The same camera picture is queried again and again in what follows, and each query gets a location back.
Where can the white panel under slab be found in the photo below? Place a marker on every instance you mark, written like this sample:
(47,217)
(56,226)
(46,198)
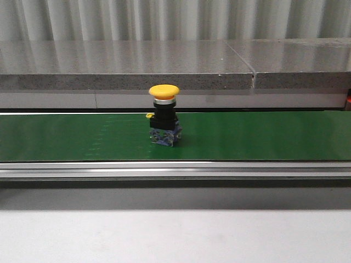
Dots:
(186,99)

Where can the green conveyor belt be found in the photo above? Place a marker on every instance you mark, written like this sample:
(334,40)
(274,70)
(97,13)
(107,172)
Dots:
(210,136)

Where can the grey speckled stone slab right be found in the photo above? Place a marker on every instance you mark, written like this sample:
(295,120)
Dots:
(318,63)

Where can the grey speckled stone slab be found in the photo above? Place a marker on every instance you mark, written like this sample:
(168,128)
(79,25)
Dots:
(318,63)
(121,65)

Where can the grey speckled stone slab left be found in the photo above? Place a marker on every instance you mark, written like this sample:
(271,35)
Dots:
(121,65)

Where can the white corrugated curtain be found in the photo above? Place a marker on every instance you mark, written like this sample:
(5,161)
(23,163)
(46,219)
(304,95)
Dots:
(172,20)

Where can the aluminium conveyor side rail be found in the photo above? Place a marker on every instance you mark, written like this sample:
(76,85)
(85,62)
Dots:
(137,170)

